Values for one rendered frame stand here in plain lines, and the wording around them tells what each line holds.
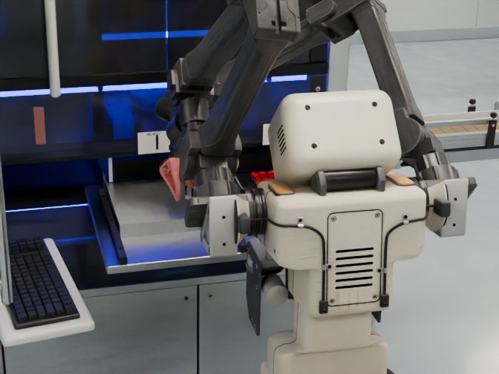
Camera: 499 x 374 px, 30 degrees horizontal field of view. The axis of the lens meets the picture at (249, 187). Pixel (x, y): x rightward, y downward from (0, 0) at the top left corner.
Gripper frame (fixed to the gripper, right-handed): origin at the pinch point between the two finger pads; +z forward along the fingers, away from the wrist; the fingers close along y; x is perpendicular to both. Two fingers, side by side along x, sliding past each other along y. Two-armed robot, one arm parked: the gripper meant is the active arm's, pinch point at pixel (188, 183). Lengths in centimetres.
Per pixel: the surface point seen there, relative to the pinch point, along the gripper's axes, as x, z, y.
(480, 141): -101, 7, 3
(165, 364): -2, 66, 18
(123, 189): 7.1, 10.1, 24.2
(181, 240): 7.0, 9.5, -9.7
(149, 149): 1.2, -2.0, 20.2
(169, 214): 3.3, 9.6, 4.0
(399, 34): -393, 100, 384
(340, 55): -49, -25, 7
